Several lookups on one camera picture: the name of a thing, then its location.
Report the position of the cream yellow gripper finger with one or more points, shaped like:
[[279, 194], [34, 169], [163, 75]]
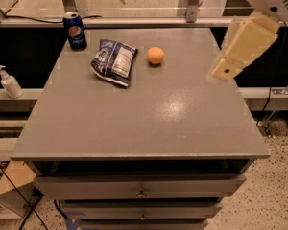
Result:
[[246, 39]]

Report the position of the blue chip bag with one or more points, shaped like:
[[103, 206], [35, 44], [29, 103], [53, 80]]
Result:
[[113, 62]]

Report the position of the orange fruit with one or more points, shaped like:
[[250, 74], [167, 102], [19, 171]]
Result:
[[155, 55]]

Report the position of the grey drawer cabinet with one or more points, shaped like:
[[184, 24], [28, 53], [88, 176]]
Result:
[[170, 120]]

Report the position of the top grey drawer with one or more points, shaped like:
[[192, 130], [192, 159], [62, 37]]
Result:
[[139, 187]]

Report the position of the grey drawer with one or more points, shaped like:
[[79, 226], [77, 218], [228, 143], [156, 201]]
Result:
[[149, 224], [139, 187], [141, 209]]

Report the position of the blue Pepsi soda can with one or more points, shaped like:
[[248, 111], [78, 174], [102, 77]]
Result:
[[74, 28]]

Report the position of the bottom grey drawer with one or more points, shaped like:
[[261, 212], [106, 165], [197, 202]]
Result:
[[149, 224]]

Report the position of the white pump soap bottle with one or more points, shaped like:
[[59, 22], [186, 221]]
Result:
[[10, 84]]

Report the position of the middle grey drawer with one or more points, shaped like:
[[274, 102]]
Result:
[[141, 209]]

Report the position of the cardboard box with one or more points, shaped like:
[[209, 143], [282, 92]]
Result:
[[15, 194]]

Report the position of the grey metal railing frame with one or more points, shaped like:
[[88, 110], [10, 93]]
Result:
[[113, 14]]

